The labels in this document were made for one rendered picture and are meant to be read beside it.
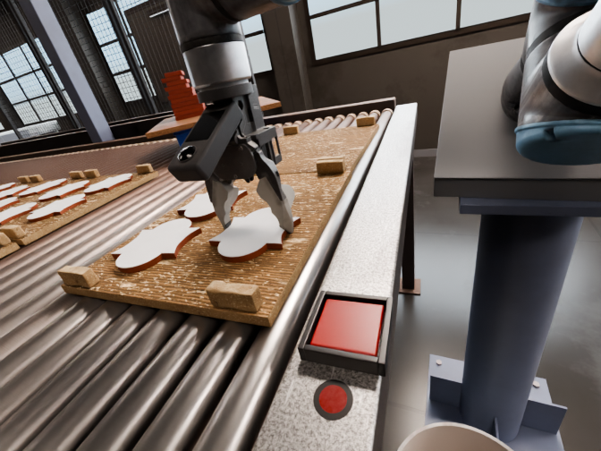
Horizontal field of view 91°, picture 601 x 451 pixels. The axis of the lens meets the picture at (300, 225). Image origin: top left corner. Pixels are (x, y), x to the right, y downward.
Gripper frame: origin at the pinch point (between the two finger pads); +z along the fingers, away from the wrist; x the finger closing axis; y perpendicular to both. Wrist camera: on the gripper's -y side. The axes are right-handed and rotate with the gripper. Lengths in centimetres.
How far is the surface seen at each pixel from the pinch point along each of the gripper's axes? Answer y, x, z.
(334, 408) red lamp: -20.9, -17.5, 3.6
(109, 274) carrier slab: -11.6, 18.8, 1.0
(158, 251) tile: -6.9, 13.0, -0.2
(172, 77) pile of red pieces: 72, 70, -29
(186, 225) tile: 0.5, 13.8, -0.5
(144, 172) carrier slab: 35, 61, -1
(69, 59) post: 110, 176, -54
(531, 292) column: 27, -45, 29
